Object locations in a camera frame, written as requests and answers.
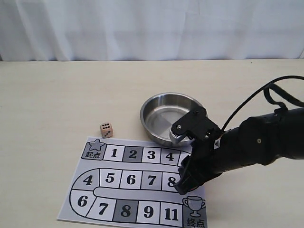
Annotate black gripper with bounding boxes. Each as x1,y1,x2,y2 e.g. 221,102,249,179
175,128,264,195

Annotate wooden die black pips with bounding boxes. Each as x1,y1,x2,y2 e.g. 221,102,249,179
100,122,114,138

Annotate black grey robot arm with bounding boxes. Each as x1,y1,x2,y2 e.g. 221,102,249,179
171,107,304,195

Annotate stainless steel round bowl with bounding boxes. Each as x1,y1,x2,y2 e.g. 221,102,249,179
140,92,202,148

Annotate printed paper game board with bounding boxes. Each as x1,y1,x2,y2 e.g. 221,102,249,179
57,136,207,228

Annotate white fabric backdrop curtain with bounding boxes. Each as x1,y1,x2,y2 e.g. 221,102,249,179
0,0,304,61

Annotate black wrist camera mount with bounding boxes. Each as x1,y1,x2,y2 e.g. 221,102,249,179
170,106,221,144

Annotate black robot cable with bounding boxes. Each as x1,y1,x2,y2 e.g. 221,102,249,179
219,76,304,133

